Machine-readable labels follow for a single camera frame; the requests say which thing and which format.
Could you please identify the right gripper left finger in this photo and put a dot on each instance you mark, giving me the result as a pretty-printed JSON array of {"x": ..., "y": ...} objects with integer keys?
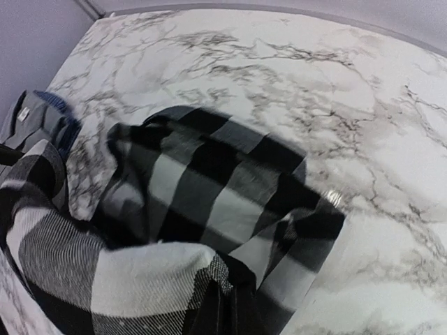
[{"x": 205, "y": 313}]

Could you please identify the grey shirt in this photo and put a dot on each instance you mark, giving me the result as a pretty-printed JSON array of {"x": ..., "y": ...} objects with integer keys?
[{"x": 30, "y": 120}]

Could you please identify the black white plaid shirt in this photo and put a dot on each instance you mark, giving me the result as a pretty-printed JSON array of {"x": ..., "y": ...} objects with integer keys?
[{"x": 195, "y": 197}]

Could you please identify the left wall metal profile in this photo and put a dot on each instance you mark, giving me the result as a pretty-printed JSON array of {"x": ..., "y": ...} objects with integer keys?
[{"x": 93, "y": 10}]

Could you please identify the blue checked shirt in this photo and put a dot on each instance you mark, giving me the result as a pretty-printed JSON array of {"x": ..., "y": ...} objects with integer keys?
[{"x": 71, "y": 127}]

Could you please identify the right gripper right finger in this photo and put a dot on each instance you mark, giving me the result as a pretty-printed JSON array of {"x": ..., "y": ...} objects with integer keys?
[{"x": 261, "y": 311}]

